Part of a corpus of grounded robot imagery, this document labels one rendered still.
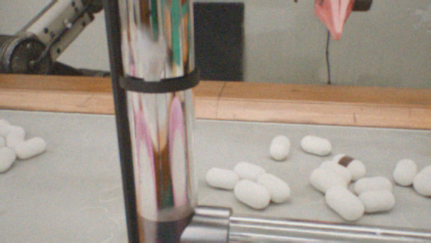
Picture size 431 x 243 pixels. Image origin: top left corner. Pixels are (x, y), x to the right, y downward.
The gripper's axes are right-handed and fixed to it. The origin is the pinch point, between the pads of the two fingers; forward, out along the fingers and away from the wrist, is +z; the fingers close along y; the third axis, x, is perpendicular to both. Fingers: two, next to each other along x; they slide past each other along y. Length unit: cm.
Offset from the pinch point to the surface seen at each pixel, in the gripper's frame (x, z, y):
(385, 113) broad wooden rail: 9.9, 4.9, 7.5
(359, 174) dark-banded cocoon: -0.1, 18.0, 1.5
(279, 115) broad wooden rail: 9.9, 6.1, -6.0
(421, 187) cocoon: -1.3, 19.3, 6.5
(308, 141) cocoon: 3.3, 13.0, -2.9
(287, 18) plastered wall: 137, -135, -2
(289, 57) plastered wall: 154, -120, 0
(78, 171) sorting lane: 0.0, 19.9, -26.2
